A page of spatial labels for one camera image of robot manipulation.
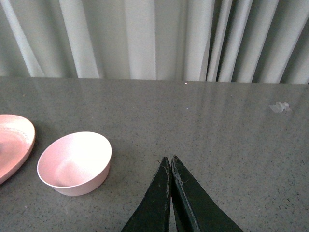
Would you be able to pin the light pink bowl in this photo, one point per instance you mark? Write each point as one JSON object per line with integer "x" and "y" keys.
{"x": 76, "y": 164}

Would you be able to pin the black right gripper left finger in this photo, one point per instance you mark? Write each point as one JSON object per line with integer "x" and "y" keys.
{"x": 153, "y": 213}

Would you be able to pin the pink plate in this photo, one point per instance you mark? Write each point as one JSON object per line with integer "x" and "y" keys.
{"x": 17, "y": 137}

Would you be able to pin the crumpled clear plastic scrap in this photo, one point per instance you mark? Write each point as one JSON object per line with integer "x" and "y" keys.
{"x": 279, "y": 107}

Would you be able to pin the white curtain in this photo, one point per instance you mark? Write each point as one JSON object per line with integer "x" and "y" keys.
{"x": 264, "y": 41}

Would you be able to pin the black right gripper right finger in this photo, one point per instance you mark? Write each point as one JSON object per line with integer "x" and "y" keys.
{"x": 194, "y": 209}

